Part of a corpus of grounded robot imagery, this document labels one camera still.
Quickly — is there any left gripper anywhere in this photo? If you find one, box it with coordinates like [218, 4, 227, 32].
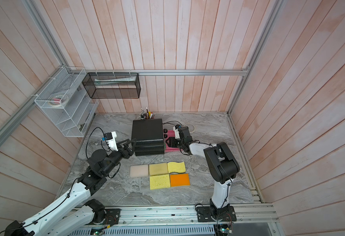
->
[101, 138, 137, 176]

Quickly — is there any black drawer cabinet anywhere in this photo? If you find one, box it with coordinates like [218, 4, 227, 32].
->
[131, 119, 164, 156]

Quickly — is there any white foam sponge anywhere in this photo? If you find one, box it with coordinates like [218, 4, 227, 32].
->
[130, 165, 149, 178]

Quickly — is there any orange and yellow sponge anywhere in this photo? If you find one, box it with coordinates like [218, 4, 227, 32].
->
[170, 174, 190, 187]

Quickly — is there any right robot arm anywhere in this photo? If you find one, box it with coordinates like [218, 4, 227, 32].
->
[167, 125, 240, 222]

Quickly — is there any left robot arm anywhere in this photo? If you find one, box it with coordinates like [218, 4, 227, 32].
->
[2, 139, 136, 236]

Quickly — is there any tape roll on shelf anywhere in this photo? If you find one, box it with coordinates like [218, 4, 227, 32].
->
[48, 94, 65, 107]

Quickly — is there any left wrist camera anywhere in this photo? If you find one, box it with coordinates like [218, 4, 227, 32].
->
[102, 131, 118, 151]

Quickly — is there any black mesh wall basket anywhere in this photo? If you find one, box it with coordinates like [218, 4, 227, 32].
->
[82, 72, 141, 99]

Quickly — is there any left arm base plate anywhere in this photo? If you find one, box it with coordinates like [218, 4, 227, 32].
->
[93, 208, 121, 226]

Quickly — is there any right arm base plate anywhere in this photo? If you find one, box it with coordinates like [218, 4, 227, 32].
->
[195, 205, 237, 223]

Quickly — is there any white wire wall shelf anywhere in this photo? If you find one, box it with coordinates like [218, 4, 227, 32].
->
[34, 67, 99, 138]

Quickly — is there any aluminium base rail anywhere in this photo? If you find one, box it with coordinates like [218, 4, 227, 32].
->
[33, 203, 279, 229]

